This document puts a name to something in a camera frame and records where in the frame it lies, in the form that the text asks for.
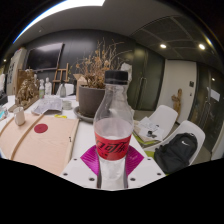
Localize small white plaster figure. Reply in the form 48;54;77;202
44;77;53;96

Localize white cabinet with pictures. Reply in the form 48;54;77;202
6;47;28;96

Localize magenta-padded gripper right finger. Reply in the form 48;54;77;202
123;144;166;190

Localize flat round red coaster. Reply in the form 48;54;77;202
33;123;49;134

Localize dried plant in grey pot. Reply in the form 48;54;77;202
71;38;133;118

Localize loose papers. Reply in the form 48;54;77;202
133;116;165;143

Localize brown cardboard box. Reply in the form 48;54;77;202
73;73;88;102

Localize white ceramic mug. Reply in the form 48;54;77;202
13;106;26;127

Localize clear bottle with red label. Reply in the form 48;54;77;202
92;69;135;191

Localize white plastic chair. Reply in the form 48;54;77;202
143;119;206;168
133;104;179;141
55;83;75;97

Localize black wall screen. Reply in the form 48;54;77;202
24;42;65;71

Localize grey plant saucer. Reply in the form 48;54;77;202
73;105;96;124

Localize wooden easel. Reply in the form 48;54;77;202
52;62;71;94

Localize black backpack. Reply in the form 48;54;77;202
153;132;199;175

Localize dark spray bottle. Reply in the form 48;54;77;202
59;82;67;99

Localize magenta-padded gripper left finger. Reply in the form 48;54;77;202
59;144;103;190

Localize small pale cup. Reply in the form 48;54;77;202
62;99;73;111

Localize green-labelled spray bottle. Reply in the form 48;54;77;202
38;78;46;99

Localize white plaster head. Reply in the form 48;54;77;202
119;63;133;83

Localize wooden figure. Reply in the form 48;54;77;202
171;88;183;116

